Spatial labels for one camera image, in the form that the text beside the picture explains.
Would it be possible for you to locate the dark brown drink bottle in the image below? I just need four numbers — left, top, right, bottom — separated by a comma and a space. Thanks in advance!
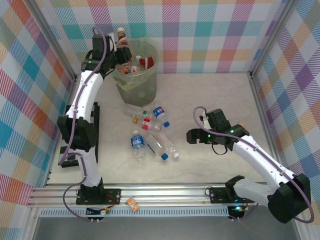
118, 63, 135, 75

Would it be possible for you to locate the brown coffee bottle orange label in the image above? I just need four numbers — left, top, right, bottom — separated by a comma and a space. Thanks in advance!
116, 26, 130, 50

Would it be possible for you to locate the clear bottle red white label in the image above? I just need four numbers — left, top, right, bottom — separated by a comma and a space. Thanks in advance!
136, 55, 156, 70

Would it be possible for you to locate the clear bottle white cap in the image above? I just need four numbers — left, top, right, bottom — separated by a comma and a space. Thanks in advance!
157, 131, 181, 159

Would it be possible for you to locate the clear bottle blue cap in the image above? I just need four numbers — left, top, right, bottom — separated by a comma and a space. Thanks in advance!
146, 133, 170, 161

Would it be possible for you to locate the blue label cola bottle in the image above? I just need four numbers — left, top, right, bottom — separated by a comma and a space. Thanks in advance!
152, 106, 167, 119

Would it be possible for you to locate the water bottle blue label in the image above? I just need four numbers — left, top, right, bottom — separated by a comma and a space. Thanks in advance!
130, 129, 146, 162

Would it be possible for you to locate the green plastic bin liner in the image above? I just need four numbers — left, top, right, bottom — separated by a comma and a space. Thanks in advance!
112, 38, 160, 93

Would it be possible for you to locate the translucent green waste bin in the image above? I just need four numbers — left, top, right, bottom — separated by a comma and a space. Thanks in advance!
112, 38, 160, 106

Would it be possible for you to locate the clear bottle green cap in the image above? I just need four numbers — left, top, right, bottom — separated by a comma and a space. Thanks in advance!
136, 109, 154, 120

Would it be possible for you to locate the black grey checkerboard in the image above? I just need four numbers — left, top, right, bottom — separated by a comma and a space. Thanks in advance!
58, 102, 101, 168

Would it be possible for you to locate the crushed clear plastic bottle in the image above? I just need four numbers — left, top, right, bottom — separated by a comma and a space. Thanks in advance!
124, 104, 141, 117

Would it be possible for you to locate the small black electronics module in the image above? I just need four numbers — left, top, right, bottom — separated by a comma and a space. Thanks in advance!
86, 206, 111, 216
227, 205, 245, 219

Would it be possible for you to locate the small orange tag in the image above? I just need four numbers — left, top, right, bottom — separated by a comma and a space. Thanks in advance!
126, 197, 140, 212

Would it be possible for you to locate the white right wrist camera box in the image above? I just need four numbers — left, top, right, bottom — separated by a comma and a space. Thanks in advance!
199, 112, 210, 128

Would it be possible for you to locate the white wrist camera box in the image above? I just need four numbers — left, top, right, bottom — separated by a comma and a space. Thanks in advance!
109, 33, 118, 51
199, 112, 210, 128

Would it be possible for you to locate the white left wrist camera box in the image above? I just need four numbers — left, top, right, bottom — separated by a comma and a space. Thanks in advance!
109, 33, 118, 51

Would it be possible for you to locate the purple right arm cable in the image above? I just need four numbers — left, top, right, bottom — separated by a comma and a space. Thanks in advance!
194, 106, 315, 223

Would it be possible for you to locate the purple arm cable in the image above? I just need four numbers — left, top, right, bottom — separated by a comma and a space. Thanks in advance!
194, 106, 315, 223
59, 26, 109, 223

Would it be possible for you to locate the thin black cable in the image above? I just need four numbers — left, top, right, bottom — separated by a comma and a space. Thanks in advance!
211, 143, 228, 156

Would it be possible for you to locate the aluminium side rail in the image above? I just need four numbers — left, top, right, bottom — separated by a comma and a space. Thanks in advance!
44, 76, 78, 187
248, 71, 291, 183

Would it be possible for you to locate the aluminium frame post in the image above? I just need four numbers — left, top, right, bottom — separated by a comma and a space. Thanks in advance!
27, 0, 78, 85
248, 0, 299, 79

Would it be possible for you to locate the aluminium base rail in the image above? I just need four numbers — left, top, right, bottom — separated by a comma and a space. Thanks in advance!
27, 183, 303, 208

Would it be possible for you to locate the white slotted cable duct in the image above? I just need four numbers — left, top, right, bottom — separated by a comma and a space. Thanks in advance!
39, 207, 230, 218

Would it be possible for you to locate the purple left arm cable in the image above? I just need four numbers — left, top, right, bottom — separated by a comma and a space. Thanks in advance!
59, 26, 109, 223

